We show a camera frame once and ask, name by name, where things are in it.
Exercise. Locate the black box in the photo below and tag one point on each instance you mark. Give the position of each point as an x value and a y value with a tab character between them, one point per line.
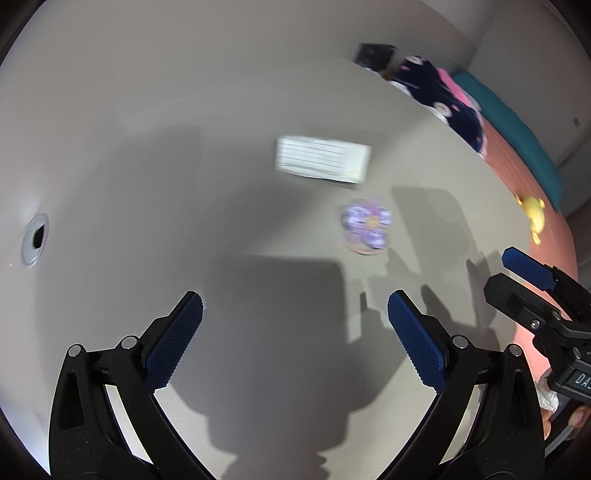
375	55

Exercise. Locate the person's right hand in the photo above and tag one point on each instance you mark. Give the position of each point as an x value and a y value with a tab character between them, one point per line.
581	417

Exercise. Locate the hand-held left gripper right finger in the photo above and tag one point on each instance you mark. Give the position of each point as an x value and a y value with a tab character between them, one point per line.
415	341

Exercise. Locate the navy floral garment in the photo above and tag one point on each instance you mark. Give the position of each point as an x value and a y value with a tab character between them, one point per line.
434	97

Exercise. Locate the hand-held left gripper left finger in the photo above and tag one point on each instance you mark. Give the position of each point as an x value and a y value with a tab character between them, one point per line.
178	341

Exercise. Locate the white lined paper card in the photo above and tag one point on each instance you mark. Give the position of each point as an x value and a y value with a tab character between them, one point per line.
323	159

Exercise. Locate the purple flower sticker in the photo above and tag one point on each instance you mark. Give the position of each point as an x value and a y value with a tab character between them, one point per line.
365	226

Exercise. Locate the bed with orange sheet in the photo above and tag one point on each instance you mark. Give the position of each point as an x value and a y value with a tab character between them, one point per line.
517	184

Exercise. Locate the white crumpled tissue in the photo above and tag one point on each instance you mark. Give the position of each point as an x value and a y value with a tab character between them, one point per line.
549	394

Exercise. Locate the teal blanket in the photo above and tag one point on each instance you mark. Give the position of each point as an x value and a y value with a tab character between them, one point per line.
512	124

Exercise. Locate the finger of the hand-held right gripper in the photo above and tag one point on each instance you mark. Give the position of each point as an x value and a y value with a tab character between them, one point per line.
526	266
512	297

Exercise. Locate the yellow plush duck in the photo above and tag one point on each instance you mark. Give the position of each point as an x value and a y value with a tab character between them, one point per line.
533	214

